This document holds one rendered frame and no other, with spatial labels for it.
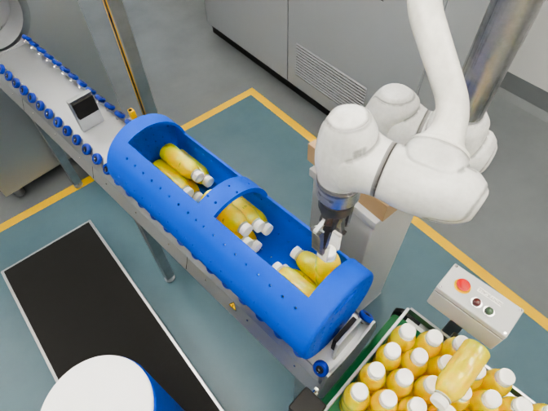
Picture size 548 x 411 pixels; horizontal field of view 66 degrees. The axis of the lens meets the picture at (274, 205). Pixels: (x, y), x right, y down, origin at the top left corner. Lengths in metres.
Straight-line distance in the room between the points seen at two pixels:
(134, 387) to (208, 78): 2.80
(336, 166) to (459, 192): 0.20
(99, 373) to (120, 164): 0.61
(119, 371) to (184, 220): 0.42
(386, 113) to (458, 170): 0.60
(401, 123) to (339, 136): 0.63
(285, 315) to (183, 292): 1.42
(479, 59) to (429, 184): 0.50
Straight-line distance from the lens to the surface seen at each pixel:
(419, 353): 1.18
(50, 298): 2.50
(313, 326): 1.03
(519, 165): 3.28
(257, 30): 3.46
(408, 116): 1.31
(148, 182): 1.32
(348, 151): 0.70
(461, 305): 1.24
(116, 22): 2.00
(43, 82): 2.31
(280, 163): 2.89
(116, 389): 1.22
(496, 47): 1.12
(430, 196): 0.71
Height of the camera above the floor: 2.16
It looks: 54 degrees down
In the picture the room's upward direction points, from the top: 2 degrees counter-clockwise
